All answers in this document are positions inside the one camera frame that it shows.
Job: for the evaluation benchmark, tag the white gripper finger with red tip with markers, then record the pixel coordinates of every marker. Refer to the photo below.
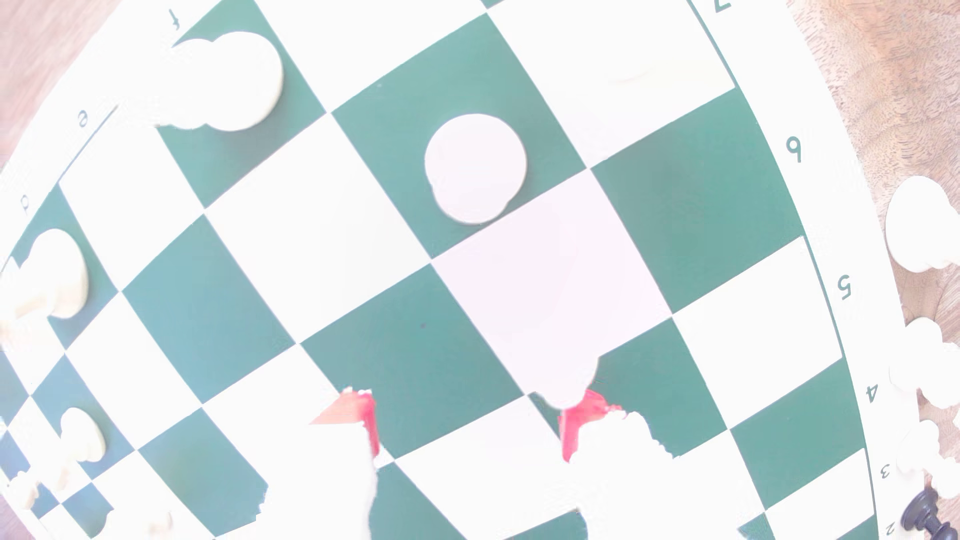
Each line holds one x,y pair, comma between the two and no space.
330,480
637,487

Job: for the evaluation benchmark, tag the green white chess board mat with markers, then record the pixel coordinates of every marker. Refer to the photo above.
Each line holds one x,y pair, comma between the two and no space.
405,352

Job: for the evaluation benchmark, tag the white chess knight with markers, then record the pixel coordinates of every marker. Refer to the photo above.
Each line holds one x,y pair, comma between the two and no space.
154,523
930,364

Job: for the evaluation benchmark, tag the black chess pawn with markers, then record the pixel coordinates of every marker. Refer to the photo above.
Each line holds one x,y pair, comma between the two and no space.
928,516

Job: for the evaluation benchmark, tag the white chess bishop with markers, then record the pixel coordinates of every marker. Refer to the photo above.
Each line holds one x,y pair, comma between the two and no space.
922,225
221,82

